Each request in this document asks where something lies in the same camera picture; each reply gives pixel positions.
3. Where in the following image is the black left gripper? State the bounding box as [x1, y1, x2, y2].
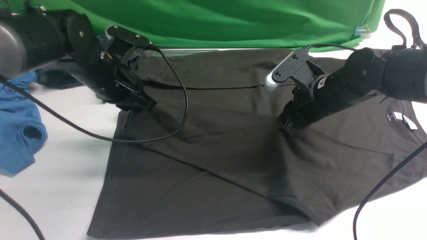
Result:
[73, 50, 157, 112]

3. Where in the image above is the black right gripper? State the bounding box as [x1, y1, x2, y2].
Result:
[279, 75, 354, 136]

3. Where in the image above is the dark gray long-sleeve top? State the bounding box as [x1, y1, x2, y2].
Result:
[87, 49, 426, 239]

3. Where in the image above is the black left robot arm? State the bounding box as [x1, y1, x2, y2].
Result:
[0, 9, 157, 111]

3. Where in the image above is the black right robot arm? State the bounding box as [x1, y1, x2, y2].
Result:
[272, 9, 427, 137]

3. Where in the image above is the green backdrop cloth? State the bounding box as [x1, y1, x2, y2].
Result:
[0, 0, 386, 53]

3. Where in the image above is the dark teal crumpled garment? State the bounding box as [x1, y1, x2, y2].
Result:
[35, 59, 83, 90]

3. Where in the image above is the blue binder clip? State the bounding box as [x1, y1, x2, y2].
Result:
[353, 25, 371, 38]

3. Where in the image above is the blue t-shirt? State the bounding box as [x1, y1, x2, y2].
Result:
[0, 84, 48, 177]

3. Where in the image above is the table cable grommet tray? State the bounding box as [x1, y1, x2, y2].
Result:
[161, 49, 219, 57]

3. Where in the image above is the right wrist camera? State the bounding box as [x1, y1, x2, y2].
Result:
[264, 47, 325, 93]

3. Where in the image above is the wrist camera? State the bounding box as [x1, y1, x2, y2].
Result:
[264, 47, 325, 93]
[103, 25, 153, 69]

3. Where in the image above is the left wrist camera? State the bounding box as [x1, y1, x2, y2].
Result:
[103, 25, 153, 69]

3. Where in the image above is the black right camera cable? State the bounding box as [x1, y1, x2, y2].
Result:
[305, 43, 427, 240]

